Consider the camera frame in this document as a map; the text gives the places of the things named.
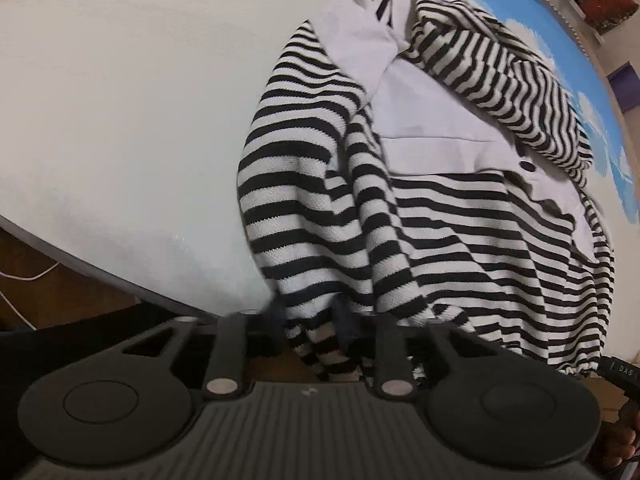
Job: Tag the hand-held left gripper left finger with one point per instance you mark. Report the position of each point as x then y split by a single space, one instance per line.
225 355

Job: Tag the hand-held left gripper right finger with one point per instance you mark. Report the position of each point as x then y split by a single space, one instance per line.
392 355

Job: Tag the black white striped hooded sweater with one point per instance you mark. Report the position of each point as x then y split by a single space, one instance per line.
450 240

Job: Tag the person's right hand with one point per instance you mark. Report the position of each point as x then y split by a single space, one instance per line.
617 447

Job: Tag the purple box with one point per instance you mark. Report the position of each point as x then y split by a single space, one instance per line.
627 85

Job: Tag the dark red cushion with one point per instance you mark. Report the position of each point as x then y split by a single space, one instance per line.
607 7

